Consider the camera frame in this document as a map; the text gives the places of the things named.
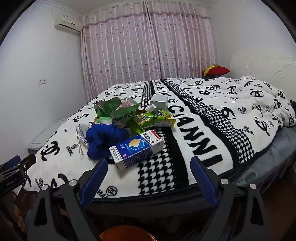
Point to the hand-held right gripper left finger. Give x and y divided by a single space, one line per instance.
92 185

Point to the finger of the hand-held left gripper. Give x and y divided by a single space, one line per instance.
27 161
11 161

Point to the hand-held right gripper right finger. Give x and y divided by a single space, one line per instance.
203 180

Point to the clear plastic wrapper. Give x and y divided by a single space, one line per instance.
84 133

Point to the blue white medicine box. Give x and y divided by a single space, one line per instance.
134 150

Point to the orange plastic bin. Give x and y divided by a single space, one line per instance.
124 235

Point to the green yellow snack packet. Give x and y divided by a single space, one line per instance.
165 119

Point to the torn green printed carton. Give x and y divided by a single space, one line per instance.
126 114

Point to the white plastic storage box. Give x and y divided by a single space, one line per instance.
37 143

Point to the thin white swab stick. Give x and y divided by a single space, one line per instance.
79 146

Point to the blue cloth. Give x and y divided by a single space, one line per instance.
99 141

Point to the grey fabric cover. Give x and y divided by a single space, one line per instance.
208 129

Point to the crumpled green carton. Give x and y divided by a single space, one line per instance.
106 107

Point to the small grey white box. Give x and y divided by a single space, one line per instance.
159 102

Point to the red yellow pillow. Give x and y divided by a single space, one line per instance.
217 70

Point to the white bed headboard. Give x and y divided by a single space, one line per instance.
277 69

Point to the pink dotted curtain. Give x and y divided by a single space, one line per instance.
115 46
185 41

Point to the white wall socket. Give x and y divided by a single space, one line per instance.
42 82

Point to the white wall air conditioner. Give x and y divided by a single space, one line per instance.
67 24

